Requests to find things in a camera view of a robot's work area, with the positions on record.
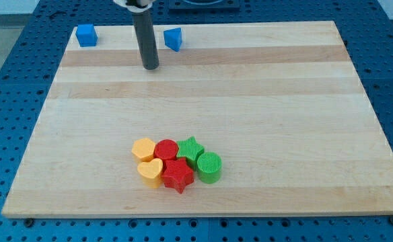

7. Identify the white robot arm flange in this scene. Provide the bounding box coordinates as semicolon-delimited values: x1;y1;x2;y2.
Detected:
113;0;155;13

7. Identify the blue triangle block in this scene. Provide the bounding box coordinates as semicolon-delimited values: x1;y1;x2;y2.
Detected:
164;28;182;52

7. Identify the green star block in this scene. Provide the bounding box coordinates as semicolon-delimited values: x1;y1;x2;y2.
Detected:
176;136;205;170

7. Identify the red cylinder block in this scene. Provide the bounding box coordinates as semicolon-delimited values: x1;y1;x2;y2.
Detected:
153;139;179;161

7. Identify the green cylinder block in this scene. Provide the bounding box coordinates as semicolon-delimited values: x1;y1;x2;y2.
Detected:
196;152;222;184

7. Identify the red star block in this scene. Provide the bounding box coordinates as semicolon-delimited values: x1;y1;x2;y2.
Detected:
162;157;194;194

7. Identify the yellow hexagon block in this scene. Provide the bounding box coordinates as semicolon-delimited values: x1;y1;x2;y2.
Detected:
131;138;155;163

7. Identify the yellow heart block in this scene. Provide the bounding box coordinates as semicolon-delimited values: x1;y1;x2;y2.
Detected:
137;158;164;189

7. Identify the wooden board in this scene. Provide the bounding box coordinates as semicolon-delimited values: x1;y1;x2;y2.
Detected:
2;21;393;218

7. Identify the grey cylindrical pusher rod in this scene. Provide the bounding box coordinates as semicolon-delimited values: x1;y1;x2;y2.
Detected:
132;9;159;71

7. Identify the blue cube block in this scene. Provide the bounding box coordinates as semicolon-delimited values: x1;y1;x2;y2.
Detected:
75;24;98;47

